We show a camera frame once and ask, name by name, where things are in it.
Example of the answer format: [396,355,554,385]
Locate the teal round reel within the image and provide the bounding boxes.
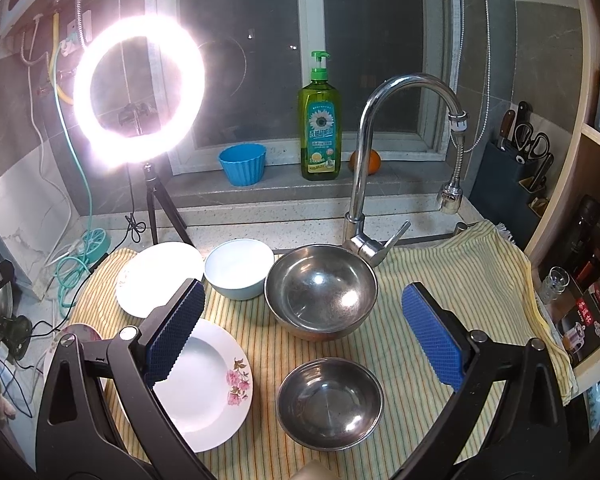
[78,228,110,266]

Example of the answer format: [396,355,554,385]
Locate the flexible metal shower hose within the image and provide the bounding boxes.
[448,0,492,154]

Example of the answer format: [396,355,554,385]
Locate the green dish soap bottle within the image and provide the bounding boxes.
[298,50,342,181]

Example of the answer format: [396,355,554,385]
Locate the large steel bowl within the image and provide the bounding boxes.
[264,244,378,342]

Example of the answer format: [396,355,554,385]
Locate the bright ring light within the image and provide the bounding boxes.
[72,12,206,171]

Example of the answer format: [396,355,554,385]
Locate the black round clip device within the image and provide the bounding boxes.
[0,315,32,361]

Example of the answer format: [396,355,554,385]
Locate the small steel bowl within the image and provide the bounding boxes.
[276,358,385,452]

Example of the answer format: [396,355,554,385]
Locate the black power cable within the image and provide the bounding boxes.
[0,164,150,416]

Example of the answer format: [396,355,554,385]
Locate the white cable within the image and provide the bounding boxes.
[19,14,77,271]

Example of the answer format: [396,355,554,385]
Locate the pink azalea deep plate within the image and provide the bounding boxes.
[114,317,255,454]

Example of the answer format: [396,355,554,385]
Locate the pink rose deep plate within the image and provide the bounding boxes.
[43,323,102,382]

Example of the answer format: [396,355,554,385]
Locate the light blue ceramic bowl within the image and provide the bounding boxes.
[204,238,275,301]

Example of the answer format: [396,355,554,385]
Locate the blue plastic cup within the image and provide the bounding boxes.
[218,143,266,186]

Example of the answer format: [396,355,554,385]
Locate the dark knife block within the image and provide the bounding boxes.
[469,143,546,249]

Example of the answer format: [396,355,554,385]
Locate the chrome kitchen faucet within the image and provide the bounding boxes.
[342,72,470,268]

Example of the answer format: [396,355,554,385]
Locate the small clear glass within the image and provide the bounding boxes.
[538,266,570,304]

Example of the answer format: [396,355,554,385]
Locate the orange fruit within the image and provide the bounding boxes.
[348,150,381,176]

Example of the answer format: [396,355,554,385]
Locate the black handled scissors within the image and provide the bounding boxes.
[514,122,550,165]

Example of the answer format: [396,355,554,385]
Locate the teal coiled hose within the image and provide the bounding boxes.
[49,54,112,319]

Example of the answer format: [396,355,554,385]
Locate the dark glass bottle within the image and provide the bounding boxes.
[555,194,600,278]

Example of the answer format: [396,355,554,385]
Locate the white plate with branch print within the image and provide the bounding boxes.
[114,242,204,318]

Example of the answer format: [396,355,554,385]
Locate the wooden shelf unit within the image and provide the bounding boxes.
[523,0,600,396]

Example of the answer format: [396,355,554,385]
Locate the yellow striped towel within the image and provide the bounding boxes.
[66,219,580,480]

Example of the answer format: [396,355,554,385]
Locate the red printed box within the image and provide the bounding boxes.
[557,278,600,366]

